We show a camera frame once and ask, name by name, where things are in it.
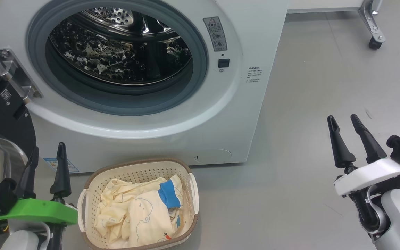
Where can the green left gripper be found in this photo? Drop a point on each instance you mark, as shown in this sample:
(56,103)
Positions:
(40,210)

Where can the white cart panel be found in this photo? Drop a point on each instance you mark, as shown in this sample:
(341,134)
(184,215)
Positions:
(325,5)

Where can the blue energy label sticker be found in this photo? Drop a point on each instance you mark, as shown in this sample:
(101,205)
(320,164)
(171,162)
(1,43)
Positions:
(52,164)

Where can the black door latch socket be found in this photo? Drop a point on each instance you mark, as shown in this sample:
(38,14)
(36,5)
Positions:
(224,63)

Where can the metal cart leg with caster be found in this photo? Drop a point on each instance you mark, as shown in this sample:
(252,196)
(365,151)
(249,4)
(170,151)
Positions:
(373,24)

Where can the cream garment with blue cuff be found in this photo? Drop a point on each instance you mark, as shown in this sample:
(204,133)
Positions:
(148,215)

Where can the silver metal door hinge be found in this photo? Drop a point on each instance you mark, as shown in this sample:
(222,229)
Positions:
(16,73)

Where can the cream perforated laundry basket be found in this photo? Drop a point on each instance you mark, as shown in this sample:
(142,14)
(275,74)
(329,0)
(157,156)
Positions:
(134,170)

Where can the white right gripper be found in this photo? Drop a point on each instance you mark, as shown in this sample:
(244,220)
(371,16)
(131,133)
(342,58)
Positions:
(366,175)

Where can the grey warning sticker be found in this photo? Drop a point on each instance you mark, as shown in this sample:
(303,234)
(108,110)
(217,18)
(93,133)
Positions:
(215,34)

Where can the cream bear-print garment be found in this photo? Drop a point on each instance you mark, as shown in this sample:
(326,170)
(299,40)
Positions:
(111,208)

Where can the small printed text label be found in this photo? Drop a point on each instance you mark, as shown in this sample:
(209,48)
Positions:
(254,74)

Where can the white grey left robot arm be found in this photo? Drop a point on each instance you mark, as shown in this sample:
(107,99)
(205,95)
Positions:
(19,241)

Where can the white front-load washing machine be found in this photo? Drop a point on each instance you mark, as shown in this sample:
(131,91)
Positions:
(221,121)

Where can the round white filter cover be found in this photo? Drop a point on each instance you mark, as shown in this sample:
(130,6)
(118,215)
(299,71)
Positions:
(214,156)

